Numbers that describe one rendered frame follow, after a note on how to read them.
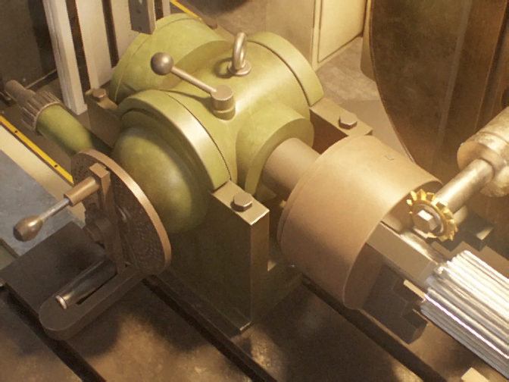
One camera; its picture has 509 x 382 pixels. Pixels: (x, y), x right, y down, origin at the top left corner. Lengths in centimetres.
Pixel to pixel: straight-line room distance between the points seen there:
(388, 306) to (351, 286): 7
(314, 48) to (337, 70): 168
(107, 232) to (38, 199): 66
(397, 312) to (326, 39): 49
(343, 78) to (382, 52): 178
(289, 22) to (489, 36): 40
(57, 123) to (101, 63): 129
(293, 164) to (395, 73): 24
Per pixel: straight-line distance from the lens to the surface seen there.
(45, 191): 189
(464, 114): 131
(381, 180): 113
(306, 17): 147
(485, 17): 121
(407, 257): 109
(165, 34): 131
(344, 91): 311
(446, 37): 128
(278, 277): 133
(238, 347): 134
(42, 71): 268
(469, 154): 117
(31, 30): 258
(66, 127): 134
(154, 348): 135
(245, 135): 122
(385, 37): 136
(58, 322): 136
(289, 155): 123
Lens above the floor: 215
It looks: 50 degrees down
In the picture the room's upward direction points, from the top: straight up
